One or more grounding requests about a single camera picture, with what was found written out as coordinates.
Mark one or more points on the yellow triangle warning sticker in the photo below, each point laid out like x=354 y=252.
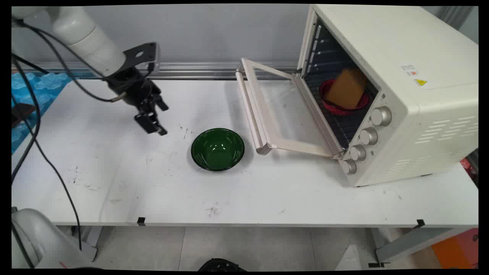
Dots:
x=420 y=82

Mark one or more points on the black round object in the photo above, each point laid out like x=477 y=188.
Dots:
x=221 y=265

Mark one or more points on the black wrist camera mount plate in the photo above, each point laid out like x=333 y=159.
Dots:
x=142 y=54

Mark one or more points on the cream toaster oven body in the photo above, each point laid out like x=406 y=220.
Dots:
x=420 y=126

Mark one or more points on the red patterned bag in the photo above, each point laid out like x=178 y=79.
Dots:
x=469 y=170

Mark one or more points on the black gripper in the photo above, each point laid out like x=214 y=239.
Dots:
x=131 y=86

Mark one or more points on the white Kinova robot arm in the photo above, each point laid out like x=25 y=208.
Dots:
x=84 y=38

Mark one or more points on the green glossy bowl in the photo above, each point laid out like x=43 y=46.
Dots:
x=217 y=149

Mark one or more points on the blue bubble wrap sheet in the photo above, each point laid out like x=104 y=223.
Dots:
x=42 y=89

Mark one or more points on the silver oven knob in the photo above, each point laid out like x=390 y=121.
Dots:
x=368 y=136
x=381 y=116
x=358 y=152
x=348 y=166

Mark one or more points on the grey metal table leg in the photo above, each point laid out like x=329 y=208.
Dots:
x=412 y=242
x=89 y=240

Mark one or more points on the red bowl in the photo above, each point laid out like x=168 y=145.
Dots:
x=340 y=109

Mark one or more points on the white rounded robot base housing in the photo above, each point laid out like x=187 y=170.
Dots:
x=38 y=240

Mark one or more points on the yellow sponge block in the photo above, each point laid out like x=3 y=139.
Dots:
x=345 y=89

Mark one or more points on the white printed label sticker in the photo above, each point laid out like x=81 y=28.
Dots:
x=409 y=70

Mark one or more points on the dark brown object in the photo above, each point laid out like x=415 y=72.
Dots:
x=23 y=114

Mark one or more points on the cream glass oven door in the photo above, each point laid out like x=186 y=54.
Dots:
x=263 y=122

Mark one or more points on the aluminium wall rail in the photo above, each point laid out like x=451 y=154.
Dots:
x=198 y=70

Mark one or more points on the black tape strip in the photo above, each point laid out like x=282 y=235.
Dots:
x=420 y=223
x=141 y=220

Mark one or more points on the orange box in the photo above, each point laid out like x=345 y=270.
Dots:
x=456 y=250

